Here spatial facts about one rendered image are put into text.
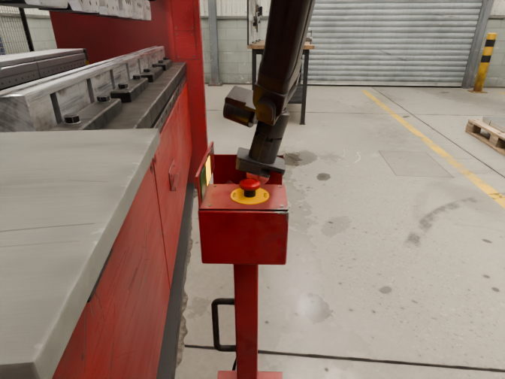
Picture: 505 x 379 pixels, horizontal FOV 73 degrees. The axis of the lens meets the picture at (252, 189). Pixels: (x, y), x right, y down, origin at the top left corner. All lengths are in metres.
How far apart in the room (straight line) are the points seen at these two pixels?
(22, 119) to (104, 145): 0.45
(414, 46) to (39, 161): 7.67
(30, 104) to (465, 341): 1.54
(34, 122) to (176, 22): 1.73
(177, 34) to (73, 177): 2.15
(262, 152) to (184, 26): 1.70
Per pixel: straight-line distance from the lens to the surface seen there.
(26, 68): 1.27
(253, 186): 0.61
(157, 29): 2.31
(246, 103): 0.66
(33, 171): 0.19
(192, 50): 2.30
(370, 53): 7.57
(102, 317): 0.55
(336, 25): 7.43
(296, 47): 0.53
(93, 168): 0.18
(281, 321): 1.47
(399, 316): 1.60
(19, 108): 0.65
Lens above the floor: 1.06
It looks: 25 degrees down
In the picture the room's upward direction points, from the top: straight up
